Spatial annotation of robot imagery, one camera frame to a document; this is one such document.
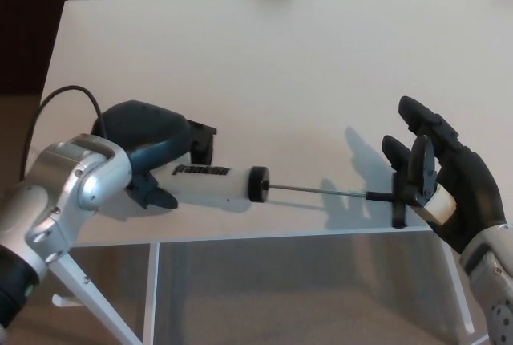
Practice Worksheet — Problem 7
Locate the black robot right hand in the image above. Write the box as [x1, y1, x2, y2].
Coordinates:
[381, 95, 507, 256]

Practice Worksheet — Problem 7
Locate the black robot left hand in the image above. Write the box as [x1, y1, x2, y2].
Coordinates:
[91, 99, 218, 210]

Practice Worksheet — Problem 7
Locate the white Franklin air pump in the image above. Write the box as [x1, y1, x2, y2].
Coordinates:
[170, 163, 412, 229]

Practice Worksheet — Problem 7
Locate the white desk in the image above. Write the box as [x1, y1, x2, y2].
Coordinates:
[35, 0, 513, 345]

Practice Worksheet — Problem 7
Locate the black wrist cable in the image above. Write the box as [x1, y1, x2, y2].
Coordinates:
[24, 85, 109, 161]

